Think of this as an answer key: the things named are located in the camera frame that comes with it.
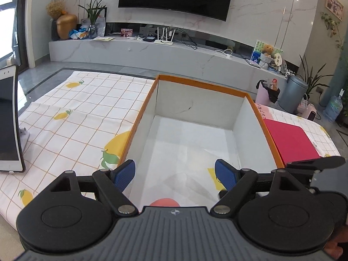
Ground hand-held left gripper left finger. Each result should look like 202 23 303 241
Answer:
50 159 139 216

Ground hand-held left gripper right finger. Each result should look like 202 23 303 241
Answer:
210 159 310 216

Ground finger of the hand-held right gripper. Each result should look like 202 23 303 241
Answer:
285 156 346 171

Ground orange storage box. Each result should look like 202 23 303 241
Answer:
117 74 285 215

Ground pink round soft pad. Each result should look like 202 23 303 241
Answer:
149 198 181 207

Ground clear box with red lid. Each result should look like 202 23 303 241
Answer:
263 118 323 167

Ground pink small heater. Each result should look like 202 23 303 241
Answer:
306 105 319 121

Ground blue water jug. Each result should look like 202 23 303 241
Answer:
323 95 343 123

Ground woven basket bag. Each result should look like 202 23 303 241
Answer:
297 94 309 115

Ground grey round trash can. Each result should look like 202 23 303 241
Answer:
278 75 309 115

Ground lemon print checked tablecloth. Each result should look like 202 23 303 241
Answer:
0 71 341 225

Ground pink bag with black liner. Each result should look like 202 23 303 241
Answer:
256 79 280 106

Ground tall leafy floor plant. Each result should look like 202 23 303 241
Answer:
298 54 335 98

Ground white marble television console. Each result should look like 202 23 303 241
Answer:
48 34 289 98

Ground teddy bear bouquet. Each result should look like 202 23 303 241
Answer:
259 44 275 69

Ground white tablet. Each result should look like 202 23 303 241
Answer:
0 65 26 173

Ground hanging green vine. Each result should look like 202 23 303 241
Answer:
320 12 344 52

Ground white router with antennas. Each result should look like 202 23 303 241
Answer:
154 27 176 45

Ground blue snack bag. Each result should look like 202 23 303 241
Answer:
68 27 90 40

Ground white plastic bag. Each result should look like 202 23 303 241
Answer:
96 16 106 37

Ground gold round vase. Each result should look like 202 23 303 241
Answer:
56 13 78 40

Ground green plant in glass vase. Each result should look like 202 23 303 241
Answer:
78 0 113 37

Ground dried flowers in dark vase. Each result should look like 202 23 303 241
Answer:
46 0 66 42

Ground sliding glass door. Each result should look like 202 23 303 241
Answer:
0 0 29 68

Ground black cable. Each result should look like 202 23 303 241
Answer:
174 27 199 51

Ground framed wall picture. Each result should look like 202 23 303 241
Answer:
326 0 344 22

